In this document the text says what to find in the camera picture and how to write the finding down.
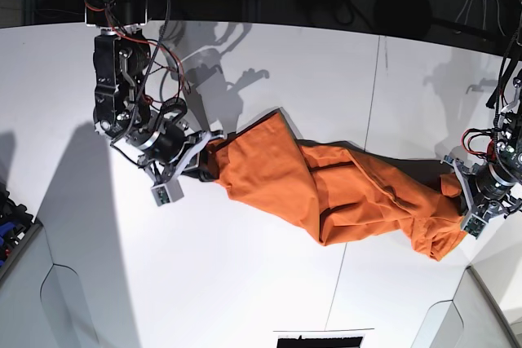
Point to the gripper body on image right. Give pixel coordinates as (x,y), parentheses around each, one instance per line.
(486,190)

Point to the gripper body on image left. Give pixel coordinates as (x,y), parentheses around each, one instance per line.
(166,150)

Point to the orange t-shirt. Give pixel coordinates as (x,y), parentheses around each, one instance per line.
(336,194)

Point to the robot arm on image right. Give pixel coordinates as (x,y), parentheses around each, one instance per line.
(501,142)

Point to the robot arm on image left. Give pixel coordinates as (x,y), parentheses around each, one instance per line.
(123,60)

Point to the grey panel bottom right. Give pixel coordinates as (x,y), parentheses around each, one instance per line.
(472,318)

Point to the grey panel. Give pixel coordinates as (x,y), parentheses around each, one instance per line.
(43,303)
(472,318)

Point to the blue black items bin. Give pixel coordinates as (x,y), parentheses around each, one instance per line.
(15,224)

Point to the grey panel bottom left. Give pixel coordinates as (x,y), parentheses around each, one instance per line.
(43,303)

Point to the black slot plate bottom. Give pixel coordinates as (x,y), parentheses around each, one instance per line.
(322,338)

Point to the round black stool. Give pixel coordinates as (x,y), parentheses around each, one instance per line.
(403,18)

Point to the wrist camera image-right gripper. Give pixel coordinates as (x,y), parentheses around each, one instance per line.
(473,224)

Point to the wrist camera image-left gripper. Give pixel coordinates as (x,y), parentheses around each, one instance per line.
(167,193)

